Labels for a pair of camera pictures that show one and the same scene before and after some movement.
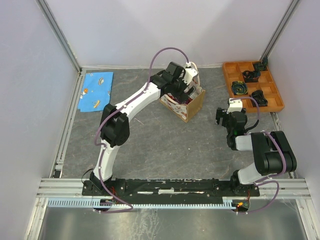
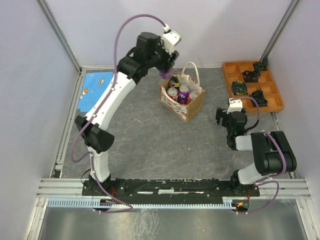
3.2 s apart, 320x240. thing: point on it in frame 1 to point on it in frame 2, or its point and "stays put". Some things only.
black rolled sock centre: x=250 y=77 stays put
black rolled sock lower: x=258 y=95 stays put
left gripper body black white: x=180 y=86 to x=163 y=55
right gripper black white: x=219 y=112 stays put
